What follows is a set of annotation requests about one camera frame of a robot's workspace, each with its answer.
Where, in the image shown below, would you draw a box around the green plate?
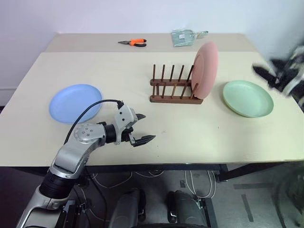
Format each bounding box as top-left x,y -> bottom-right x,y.
222,80 -> 275,119

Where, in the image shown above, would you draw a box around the dark grey rounded housing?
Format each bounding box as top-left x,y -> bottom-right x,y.
108,189 -> 147,228
166,190 -> 212,228

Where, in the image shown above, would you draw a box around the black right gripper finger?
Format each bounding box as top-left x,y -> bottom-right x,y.
252,62 -> 277,90

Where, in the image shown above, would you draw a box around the white floor cable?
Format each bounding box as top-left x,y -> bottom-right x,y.
184,170 -> 216,198
89,170 -> 165,190

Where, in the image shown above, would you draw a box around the blue plate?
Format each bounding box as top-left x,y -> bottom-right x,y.
48,84 -> 104,125

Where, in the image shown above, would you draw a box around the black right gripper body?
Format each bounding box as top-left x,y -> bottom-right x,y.
270,57 -> 293,95

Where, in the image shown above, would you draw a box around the orange handled pliers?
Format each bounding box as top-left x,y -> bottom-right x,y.
117,38 -> 148,48

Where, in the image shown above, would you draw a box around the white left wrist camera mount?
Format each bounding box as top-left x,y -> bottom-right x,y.
113,104 -> 138,145

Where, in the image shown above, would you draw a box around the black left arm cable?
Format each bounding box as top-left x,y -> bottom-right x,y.
64,99 -> 125,145

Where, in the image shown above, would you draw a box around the wooden dish rack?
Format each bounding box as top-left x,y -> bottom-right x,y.
149,64 -> 205,105

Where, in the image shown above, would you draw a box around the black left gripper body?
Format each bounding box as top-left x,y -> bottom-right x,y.
120,127 -> 136,146

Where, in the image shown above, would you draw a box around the clear plastic hardware bag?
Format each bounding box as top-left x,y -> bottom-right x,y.
171,28 -> 210,48

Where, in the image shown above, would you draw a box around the black metal table frame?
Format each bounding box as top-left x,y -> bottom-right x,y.
0,162 -> 304,183

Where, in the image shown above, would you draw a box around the pink plate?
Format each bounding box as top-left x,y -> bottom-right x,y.
190,41 -> 219,100

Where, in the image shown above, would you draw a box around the grey floor tape strip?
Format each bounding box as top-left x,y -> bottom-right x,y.
233,182 -> 257,190
240,194 -> 255,223

